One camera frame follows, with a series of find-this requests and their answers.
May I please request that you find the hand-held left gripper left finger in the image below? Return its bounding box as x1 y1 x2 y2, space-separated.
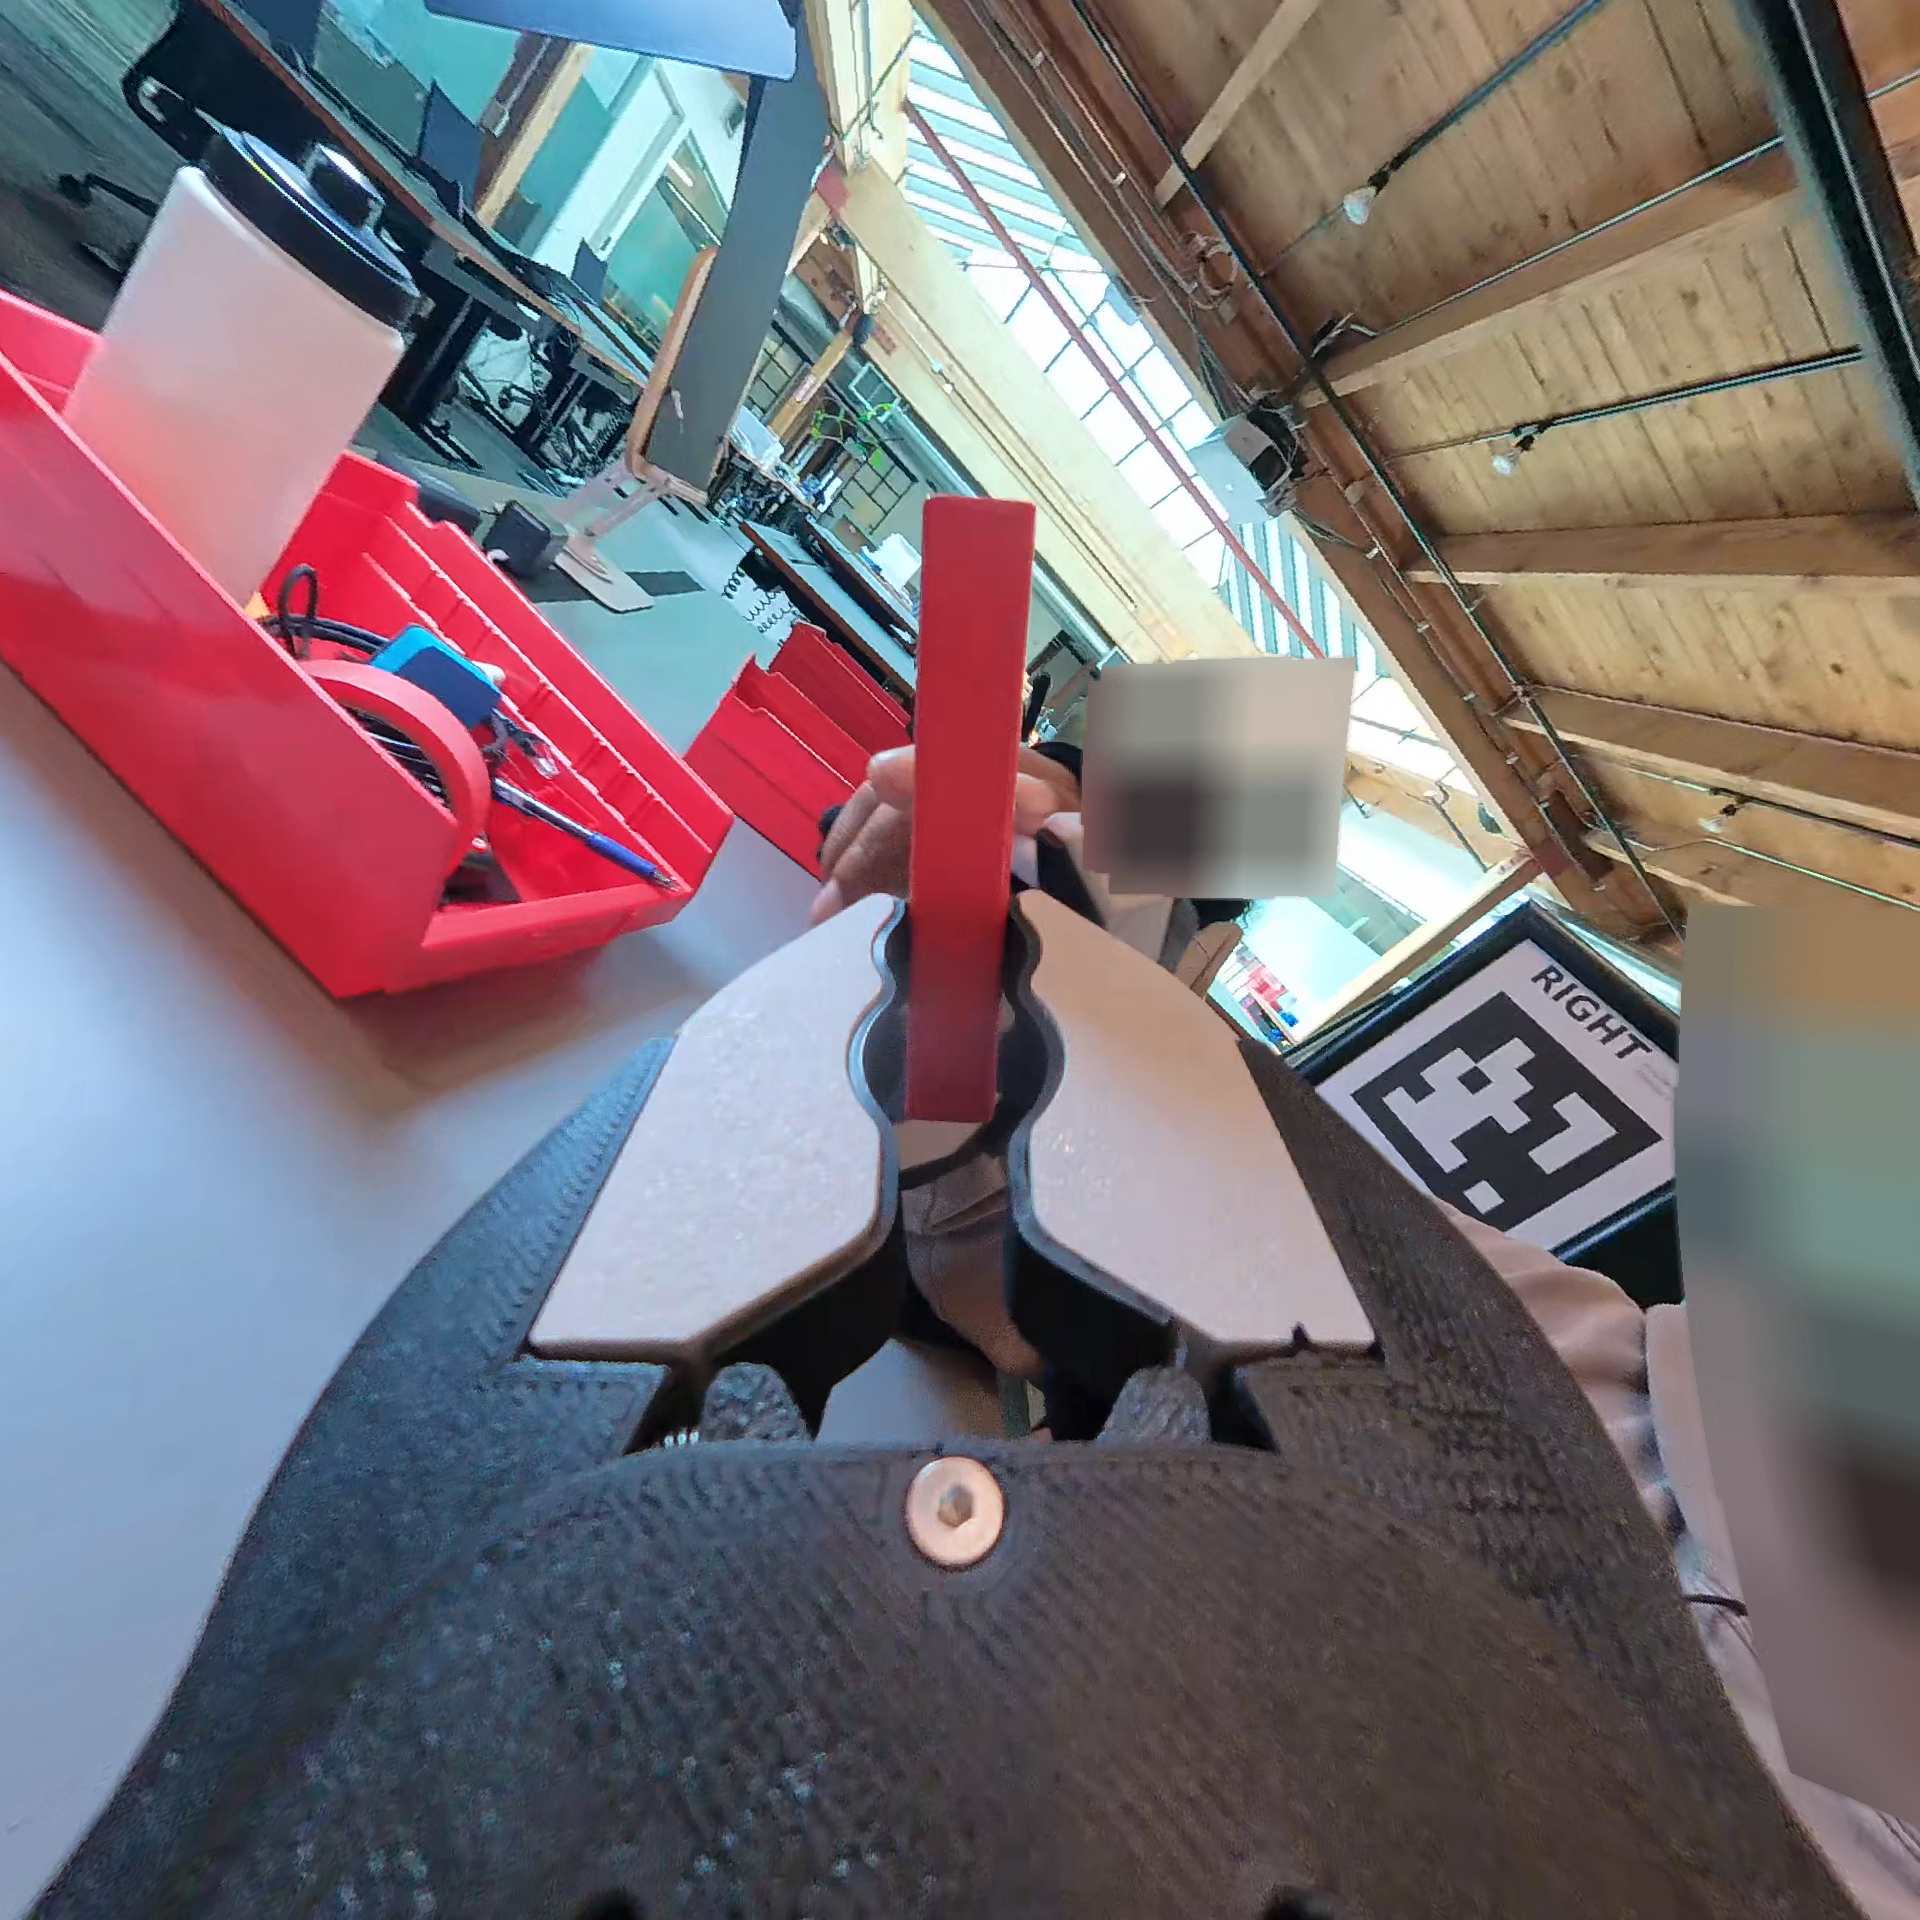
528 896 905 1366

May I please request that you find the white bottle black cap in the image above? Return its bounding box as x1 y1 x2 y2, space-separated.
65 132 426 605

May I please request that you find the blue pen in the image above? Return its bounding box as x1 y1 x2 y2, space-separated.
492 778 682 894

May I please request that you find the studio light panel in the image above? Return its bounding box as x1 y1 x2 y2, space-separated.
424 0 808 82

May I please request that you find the red block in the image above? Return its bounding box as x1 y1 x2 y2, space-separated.
902 497 1040 1126

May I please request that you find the blue block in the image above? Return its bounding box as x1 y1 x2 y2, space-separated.
368 625 508 731

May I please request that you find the white board stand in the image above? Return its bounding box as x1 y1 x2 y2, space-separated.
545 462 710 618

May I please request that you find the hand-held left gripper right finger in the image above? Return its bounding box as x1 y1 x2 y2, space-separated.
1008 892 1379 1361

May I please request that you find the black framed marker sign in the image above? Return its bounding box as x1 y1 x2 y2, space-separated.
1286 900 1692 1264

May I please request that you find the black ethernet cable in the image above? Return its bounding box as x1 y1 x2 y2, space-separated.
267 565 395 665

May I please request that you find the wooden top desk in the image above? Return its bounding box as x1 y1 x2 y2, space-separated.
195 0 665 454

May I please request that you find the black board wooden frame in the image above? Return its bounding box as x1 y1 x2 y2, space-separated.
626 67 836 508

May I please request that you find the red tape roll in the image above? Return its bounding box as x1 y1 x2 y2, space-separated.
304 657 497 890

